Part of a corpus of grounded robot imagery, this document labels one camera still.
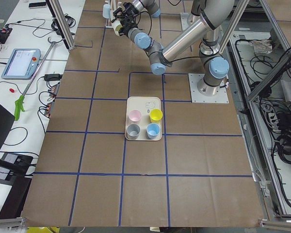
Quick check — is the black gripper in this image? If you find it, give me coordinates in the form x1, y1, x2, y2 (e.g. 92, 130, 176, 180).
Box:
120, 18, 136, 35
122, 2, 138, 17

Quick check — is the pale green plastic cup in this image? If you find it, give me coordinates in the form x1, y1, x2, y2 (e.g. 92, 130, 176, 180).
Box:
112, 20, 122, 36

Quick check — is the light blue plastic cup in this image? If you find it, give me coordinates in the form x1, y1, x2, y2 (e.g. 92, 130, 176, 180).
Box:
102, 3, 111, 19

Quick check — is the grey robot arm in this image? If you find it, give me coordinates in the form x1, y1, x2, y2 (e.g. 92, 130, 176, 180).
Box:
113, 0, 234, 97
123, 0, 161, 18

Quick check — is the pink plastic cup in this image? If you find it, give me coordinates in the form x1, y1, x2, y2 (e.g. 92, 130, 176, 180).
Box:
128, 110, 142, 124

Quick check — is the yellow plastic cup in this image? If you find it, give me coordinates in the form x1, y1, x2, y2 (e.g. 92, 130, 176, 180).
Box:
149, 109, 163, 124

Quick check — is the grey plastic cup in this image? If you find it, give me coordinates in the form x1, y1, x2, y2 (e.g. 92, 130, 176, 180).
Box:
126, 124, 141, 140

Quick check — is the cream plastic tray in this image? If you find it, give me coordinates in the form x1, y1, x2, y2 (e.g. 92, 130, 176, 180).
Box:
125, 97, 162, 141

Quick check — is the black smartphone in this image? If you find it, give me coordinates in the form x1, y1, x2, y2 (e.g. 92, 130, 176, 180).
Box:
29, 1, 47, 8

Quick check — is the black power adapter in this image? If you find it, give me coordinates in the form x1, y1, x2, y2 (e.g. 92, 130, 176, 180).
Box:
44, 73, 63, 81

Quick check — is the teach pendant tablet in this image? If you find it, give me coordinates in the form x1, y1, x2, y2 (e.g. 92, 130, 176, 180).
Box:
1, 49, 41, 80

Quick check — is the green grabber tool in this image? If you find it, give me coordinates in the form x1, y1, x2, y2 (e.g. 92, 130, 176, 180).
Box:
14, 37, 63, 121

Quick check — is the white wire cup rack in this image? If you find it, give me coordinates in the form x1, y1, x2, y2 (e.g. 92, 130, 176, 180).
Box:
105, 0, 122, 28

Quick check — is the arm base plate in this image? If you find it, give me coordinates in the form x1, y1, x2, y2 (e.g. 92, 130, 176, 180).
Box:
188, 73, 229, 104
180, 13, 199, 31

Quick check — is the aluminium frame post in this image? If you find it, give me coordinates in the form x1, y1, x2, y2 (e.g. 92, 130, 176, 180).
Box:
46, 0, 75, 51

